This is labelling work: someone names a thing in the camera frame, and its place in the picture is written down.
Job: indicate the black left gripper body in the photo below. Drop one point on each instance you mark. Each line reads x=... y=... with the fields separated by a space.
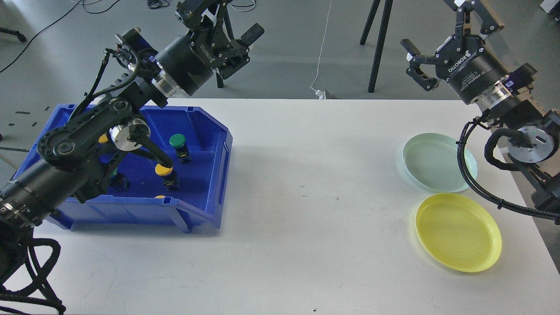
x=190 y=60

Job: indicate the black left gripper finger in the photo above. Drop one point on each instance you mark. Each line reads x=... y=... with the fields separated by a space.
x=195 y=14
x=237 y=53

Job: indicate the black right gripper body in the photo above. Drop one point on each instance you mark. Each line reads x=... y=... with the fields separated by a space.
x=470 y=67

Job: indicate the yellow push button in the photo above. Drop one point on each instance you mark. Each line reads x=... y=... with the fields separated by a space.
x=169 y=177

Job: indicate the green button dark base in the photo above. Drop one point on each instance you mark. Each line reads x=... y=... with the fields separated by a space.
x=119 y=182

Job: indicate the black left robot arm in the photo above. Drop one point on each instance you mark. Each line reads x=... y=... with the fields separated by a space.
x=128 y=73

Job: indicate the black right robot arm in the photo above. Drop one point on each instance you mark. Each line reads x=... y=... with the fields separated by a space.
x=522 y=136

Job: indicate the light green plate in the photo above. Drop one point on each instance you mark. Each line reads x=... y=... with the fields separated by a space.
x=430 y=161

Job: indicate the green push button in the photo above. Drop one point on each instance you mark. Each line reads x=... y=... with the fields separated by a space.
x=178 y=142

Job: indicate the yellow plate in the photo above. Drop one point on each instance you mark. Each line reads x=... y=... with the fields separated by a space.
x=458 y=233

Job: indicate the black tripod legs right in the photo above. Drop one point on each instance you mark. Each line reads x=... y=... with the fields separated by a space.
x=385 y=17

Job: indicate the white power adapter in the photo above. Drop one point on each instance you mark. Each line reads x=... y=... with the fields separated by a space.
x=324 y=94

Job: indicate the blue plastic bin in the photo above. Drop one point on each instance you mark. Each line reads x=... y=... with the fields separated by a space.
x=192 y=166

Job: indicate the yellow button near wall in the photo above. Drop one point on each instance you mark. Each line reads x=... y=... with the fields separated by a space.
x=103 y=139

